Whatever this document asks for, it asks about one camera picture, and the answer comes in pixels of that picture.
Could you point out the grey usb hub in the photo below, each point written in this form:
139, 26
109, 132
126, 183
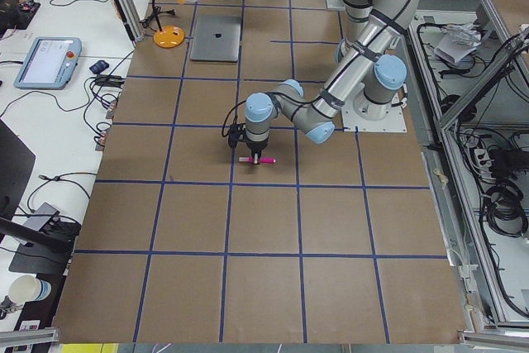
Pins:
41, 217

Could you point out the pink highlighter pen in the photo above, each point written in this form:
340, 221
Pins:
261, 160

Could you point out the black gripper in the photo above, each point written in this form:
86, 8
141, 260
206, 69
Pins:
256, 148

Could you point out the black monitor stand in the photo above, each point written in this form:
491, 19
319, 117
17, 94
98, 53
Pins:
38, 252

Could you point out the dark blue pouch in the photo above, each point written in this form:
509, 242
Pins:
99, 67

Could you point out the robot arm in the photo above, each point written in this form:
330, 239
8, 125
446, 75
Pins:
363, 62

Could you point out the paper cup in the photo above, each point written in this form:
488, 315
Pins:
28, 288

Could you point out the crumpled white paper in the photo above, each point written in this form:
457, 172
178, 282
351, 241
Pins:
458, 41

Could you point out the teach pendant tablet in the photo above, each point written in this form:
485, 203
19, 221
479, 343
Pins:
50, 63

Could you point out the silver laptop notebook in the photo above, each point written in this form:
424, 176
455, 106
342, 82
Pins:
216, 38

